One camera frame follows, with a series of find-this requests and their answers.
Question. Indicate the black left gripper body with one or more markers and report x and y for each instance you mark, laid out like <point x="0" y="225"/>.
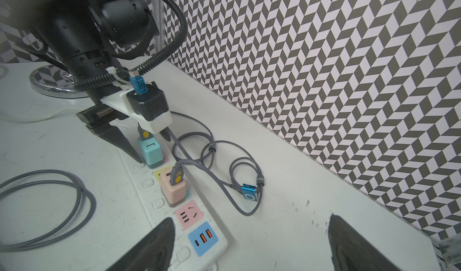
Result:
<point x="99" y="115"/>

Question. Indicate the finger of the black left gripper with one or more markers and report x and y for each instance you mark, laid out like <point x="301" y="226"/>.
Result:
<point x="166" y="134"/>
<point x="114" y="136"/>

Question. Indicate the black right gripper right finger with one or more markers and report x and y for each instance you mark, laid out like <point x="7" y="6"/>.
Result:
<point x="352" y="252"/>

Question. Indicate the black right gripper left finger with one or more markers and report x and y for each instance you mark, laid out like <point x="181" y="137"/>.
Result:
<point x="153" y="253"/>

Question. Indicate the teal usb charger plug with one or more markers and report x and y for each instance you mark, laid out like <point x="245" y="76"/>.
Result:
<point x="151" y="152"/>

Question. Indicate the pink usb charger plug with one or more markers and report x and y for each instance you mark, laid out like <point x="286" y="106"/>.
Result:
<point x="173" y="186"/>

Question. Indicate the blue square mp3 player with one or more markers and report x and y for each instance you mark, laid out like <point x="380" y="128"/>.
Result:
<point x="250" y="192"/>

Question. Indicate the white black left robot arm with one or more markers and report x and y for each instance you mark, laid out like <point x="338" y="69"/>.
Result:
<point x="88" y="38"/>

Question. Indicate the white multicolour power strip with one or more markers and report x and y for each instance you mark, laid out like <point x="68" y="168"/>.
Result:
<point x="199" y="241"/>

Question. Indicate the chrome wire jewelry stand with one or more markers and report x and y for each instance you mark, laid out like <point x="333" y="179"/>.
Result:
<point x="55" y="82"/>

